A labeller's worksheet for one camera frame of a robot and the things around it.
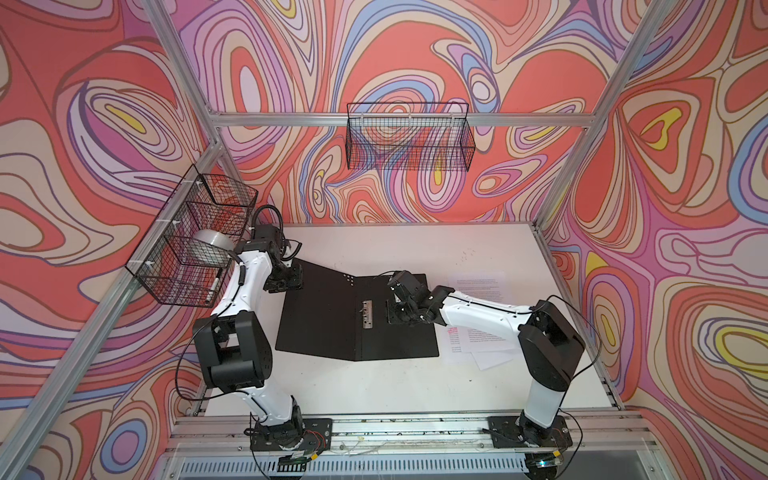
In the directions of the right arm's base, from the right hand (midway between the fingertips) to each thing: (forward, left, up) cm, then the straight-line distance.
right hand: (390, 320), depth 87 cm
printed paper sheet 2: (-4, -20, -6) cm, 21 cm away
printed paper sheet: (+15, -34, -6) cm, 38 cm away
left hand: (+10, +28, +7) cm, 30 cm away
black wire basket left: (+7, +49, +26) cm, 56 cm away
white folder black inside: (+6, +16, -7) cm, 18 cm away
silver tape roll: (+11, +44, +26) cm, 52 cm away
